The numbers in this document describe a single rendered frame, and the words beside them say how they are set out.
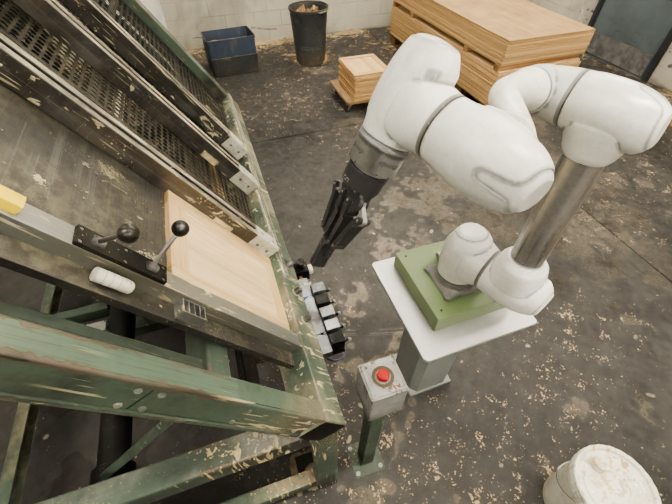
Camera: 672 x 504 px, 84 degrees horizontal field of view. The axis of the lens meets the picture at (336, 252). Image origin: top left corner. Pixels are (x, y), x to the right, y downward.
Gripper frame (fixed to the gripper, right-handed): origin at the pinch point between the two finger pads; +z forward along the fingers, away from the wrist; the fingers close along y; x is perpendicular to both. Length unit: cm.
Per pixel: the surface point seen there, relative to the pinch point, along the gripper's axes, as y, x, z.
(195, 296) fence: -12.7, -17.9, 28.8
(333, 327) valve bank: -22, 39, 57
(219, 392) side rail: 12.0, -15.3, 30.0
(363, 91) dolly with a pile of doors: -313, 185, 40
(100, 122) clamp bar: -54, -41, 10
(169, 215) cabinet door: -42, -22, 28
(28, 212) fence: -15, -49, 10
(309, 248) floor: -135, 92, 115
